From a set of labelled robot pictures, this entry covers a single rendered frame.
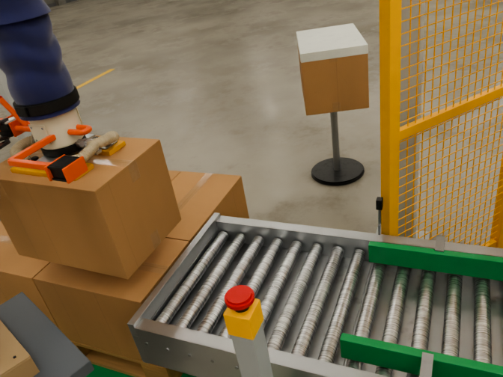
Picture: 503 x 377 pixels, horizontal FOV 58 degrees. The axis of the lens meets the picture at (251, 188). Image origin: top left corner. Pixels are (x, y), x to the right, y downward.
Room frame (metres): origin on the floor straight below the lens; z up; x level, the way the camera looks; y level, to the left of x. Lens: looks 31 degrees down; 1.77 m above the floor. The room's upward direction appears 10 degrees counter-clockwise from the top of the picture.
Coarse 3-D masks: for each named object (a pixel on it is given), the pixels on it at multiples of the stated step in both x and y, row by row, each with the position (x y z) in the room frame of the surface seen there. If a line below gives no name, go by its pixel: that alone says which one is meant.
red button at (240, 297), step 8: (232, 288) 0.80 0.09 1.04; (240, 288) 0.79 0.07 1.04; (248, 288) 0.79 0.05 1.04; (232, 296) 0.77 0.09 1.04; (240, 296) 0.76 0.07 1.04; (248, 296) 0.76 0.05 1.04; (232, 304) 0.75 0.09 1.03; (240, 304) 0.75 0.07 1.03; (248, 304) 0.74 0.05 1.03; (240, 312) 0.75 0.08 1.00
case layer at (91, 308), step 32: (192, 192) 2.14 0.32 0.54; (224, 192) 2.08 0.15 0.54; (0, 224) 2.16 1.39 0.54; (192, 224) 1.83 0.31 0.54; (0, 256) 1.86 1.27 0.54; (160, 256) 1.63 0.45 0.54; (0, 288) 1.77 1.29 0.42; (32, 288) 1.65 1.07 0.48; (64, 288) 1.54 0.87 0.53; (96, 288) 1.49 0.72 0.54; (128, 288) 1.45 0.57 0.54; (64, 320) 1.60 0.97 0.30; (96, 320) 1.49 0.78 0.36; (128, 320) 1.40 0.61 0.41; (128, 352) 1.44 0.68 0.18
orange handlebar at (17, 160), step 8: (16, 128) 1.73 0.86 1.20; (24, 128) 1.71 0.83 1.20; (80, 128) 1.62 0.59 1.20; (88, 128) 1.59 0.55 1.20; (48, 136) 1.57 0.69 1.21; (32, 144) 1.51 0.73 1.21; (40, 144) 1.52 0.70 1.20; (24, 152) 1.46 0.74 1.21; (32, 152) 1.48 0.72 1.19; (8, 160) 1.41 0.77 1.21; (16, 160) 1.39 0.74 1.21; (24, 160) 1.38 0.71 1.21; (32, 168) 1.35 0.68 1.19; (40, 168) 1.33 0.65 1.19
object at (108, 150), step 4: (96, 136) 1.72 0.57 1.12; (112, 144) 1.68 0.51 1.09; (116, 144) 1.68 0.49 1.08; (120, 144) 1.68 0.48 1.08; (124, 144) 1.70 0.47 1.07; (100, 148) 1.66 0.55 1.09; (104, 148) 1.65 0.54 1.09; (108, 148) 1.65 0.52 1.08; (112, 148) 1.64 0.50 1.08; (116, 148) 1.65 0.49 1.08; (120, 148) 1.67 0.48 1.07; (104, 152) 1.63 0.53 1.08; (108, 152) 1.62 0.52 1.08; (112, 152) 1.63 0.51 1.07
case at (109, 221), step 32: (96, 160) 1.60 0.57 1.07; (128, 160) 1.55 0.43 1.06; (160, 160) 1.68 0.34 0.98; (0, 192) 1.60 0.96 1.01; (32, 192) 1.51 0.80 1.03; (64, 192) 1.42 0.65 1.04; (96, 192) 1.36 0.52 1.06; (128, 192) 1.48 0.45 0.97; (160, 192) 1.63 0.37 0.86; (32, 224) 1.55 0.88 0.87; (64, 224) 1.46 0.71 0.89; (96, 224) 1.38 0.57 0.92; (128, 224) 1.43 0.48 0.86; (160, 224) 1.58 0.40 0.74; (32, 256) 1.60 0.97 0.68; (64, 256) 1.50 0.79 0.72; (96, 256) 1.41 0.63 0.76; (128, 256) 1.39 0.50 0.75
